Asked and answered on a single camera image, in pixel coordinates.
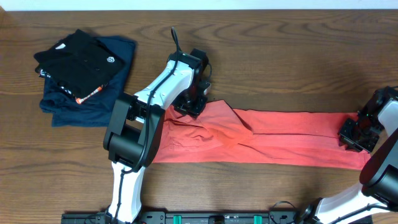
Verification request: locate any red soccer t-shirt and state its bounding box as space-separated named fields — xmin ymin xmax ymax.
xmin=154 ymin=100 xmax=371 ymax=170

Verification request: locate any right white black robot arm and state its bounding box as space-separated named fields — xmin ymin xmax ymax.
xmin=295 ymin=86 xmax=397 ymax=223

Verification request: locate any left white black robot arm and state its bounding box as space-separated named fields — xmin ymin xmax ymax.
xmin=103 ymin=49 xmax=211 ymax=223

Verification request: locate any folded navy blue shirt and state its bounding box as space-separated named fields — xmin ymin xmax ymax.
xmin=39 ymin=36 xmax=136 ymax=127

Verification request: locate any folded black shirt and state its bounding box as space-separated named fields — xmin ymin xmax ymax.
xmin=34 ymin=29 xmax=124 ymax=97

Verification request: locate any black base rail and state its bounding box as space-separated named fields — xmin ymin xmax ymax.
xmin=61 ymin=211 xmax=298 ymax=224

